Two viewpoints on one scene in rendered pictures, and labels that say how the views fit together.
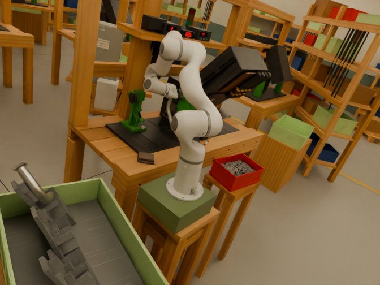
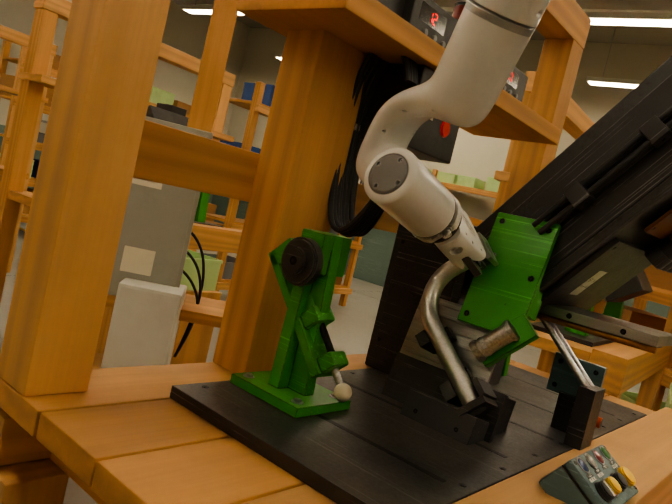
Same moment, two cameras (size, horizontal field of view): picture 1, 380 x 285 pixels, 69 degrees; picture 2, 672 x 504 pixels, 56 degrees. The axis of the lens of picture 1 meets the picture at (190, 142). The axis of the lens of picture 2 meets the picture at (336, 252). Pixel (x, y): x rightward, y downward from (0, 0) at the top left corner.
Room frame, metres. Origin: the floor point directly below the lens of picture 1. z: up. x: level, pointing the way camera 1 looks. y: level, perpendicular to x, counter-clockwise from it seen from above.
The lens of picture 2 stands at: (0.79, 0.35, 1.21)
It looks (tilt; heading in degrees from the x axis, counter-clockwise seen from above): 4 degrees down; 3
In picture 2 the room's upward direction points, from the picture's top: 13 degrees clockwise
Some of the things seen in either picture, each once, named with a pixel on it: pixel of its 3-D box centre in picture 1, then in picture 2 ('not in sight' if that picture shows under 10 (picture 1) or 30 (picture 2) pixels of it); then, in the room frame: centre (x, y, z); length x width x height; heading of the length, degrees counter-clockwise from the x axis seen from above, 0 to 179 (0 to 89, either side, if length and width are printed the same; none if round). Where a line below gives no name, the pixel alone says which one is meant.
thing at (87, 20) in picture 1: (169, 56); (399, 151); (2.20, 0.34, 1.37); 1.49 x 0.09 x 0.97; 144
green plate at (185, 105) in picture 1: (189, 99); (515, 274); (1.92, 0.09, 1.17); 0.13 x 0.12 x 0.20; 144
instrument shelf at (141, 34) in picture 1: (178, 37); (431, 82); (2.17, 0.31, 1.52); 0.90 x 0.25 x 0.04; 144
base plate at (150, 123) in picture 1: (181, 128); (465, 407); (2.02, 0.10, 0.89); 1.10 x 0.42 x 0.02; 144
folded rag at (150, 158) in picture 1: (146, 158); not in sight; (1.41, 0.22, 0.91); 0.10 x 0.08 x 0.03; 104
